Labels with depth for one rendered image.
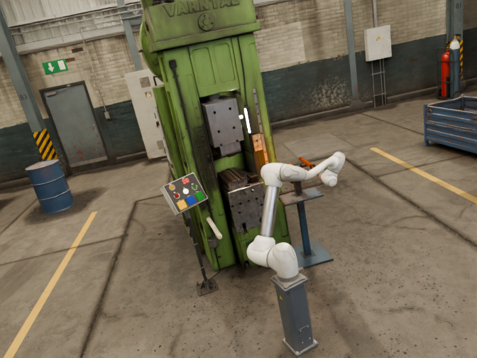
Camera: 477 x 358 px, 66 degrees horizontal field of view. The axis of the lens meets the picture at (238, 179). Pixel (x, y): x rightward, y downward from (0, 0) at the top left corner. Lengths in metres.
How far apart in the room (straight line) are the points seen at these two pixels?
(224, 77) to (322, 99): 6.56
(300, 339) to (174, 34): 2.67
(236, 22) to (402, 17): 7.53
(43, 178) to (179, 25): 4.70
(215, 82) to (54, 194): 4.69
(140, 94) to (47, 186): 2.91
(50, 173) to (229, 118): 4.61
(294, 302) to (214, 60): 2.20
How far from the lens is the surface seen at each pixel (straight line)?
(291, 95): 9.70
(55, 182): 7.47
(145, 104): 8.79
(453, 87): 10.10
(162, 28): 3.45
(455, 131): 6.53
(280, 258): 2.59
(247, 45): 3.65
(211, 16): 3.53
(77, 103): 9.76
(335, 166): 3.08
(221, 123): 3.46
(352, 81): 10.20
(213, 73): 3.56
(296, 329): 2.91
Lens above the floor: 2.22
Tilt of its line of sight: 20 degrees down
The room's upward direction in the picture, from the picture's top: 12 degrees counter-clockwise
